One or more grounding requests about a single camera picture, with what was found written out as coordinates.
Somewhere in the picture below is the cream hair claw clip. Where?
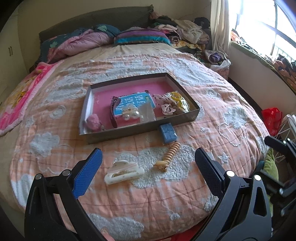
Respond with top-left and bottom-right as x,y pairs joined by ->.
104,160 -> 145,185

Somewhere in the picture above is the pink fluffy pompom clip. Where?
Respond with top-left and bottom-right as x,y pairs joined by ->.
85,113 -> 105,132

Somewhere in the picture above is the orange spiral hair tie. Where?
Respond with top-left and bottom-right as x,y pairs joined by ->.
154,141 -> 181,173

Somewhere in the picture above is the blue small box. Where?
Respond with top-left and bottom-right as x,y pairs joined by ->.
159,123 -> 178,145

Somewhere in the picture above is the peach cloud pattern quilt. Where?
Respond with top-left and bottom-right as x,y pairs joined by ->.
10,53 -> 268,240

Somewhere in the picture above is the brown tray with pink lining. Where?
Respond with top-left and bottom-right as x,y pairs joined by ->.
79,73 -> 200,144

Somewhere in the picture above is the pearl bow hair clip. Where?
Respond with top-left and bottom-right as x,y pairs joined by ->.
122,103 -> 139,121

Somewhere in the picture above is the dark red hair clip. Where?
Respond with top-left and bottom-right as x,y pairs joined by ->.
110,96 -> 121,128

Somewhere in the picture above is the red plastic bag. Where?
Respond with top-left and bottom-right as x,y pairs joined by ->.
261,108 -> 282,136

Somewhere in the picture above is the blue booklet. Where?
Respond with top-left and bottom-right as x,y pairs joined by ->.
114,92 -> 156,116

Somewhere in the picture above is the pink cartoon blanket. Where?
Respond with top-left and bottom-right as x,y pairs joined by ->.
0,60 -> 63,136

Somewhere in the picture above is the floral fabric basket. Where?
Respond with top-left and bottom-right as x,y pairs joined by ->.
204,50 -> 231,80

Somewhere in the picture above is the cream wardrobe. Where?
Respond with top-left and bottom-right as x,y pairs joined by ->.
0,15 -> 28,102

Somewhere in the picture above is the purple and teal folded duvet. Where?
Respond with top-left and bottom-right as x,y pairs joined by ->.
37,24 -> 120,64

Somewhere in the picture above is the pile of clothes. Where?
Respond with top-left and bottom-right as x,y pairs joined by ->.
149,11 -> 212,55

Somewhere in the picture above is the striped purple teal pillow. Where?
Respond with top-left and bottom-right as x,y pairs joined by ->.
114,28 -> 171,45

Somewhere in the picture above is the dark grey headboard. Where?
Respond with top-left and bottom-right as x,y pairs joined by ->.
39,4 -> 154,43

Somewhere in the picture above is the window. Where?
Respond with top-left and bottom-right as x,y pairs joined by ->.
229,1 -> 295,62

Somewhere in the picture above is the cream curtain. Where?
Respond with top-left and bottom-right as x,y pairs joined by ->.
210,0 -> 231,57

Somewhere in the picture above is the yellow ring toy in bag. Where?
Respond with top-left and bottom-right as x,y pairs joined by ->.
166,91 -> 190,113

